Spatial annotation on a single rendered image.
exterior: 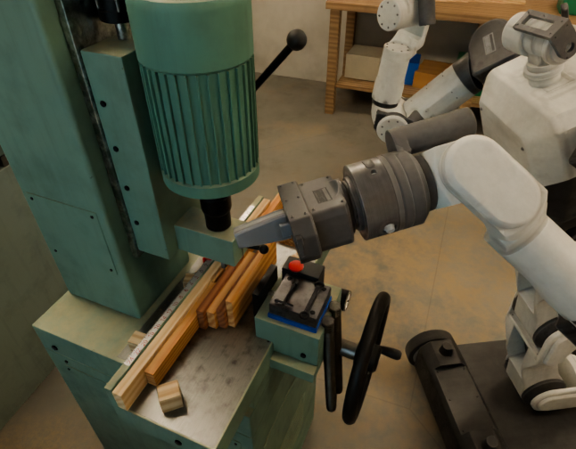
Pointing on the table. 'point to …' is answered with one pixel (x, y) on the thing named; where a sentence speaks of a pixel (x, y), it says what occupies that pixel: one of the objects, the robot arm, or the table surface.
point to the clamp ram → (264, 288)
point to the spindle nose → (217, 213)
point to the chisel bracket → (191, 240)
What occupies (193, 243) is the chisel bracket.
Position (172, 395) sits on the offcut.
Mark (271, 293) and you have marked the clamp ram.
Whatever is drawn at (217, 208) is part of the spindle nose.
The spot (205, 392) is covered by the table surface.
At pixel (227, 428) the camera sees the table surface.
